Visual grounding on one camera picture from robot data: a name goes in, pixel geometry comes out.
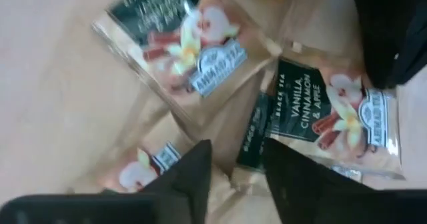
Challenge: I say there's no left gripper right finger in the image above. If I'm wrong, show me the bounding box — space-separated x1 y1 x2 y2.
262 137 427 224

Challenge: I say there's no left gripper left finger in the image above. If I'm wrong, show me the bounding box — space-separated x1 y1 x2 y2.
0 139 214 224

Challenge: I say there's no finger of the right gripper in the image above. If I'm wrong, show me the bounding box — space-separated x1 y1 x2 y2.
350 0 427 90

